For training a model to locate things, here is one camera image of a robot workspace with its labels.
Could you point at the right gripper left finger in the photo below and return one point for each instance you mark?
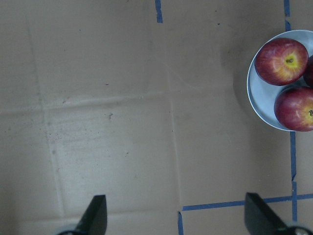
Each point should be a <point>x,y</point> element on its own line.
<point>93,221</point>

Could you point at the red apple plate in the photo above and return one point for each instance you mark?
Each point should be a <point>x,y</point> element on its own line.
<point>308,74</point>
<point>281,61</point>
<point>293,108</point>

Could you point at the red apple plate back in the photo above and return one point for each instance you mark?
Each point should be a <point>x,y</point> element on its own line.
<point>281,61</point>

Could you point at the silver metal plate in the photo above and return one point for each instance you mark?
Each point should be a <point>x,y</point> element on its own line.
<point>261,94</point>

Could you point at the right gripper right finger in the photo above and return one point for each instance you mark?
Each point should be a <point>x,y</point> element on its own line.
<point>260,219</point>

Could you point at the red apple plate left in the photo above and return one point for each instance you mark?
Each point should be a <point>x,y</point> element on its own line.
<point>308,74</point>

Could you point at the red apple plate front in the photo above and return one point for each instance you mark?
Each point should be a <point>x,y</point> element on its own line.
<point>293,108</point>

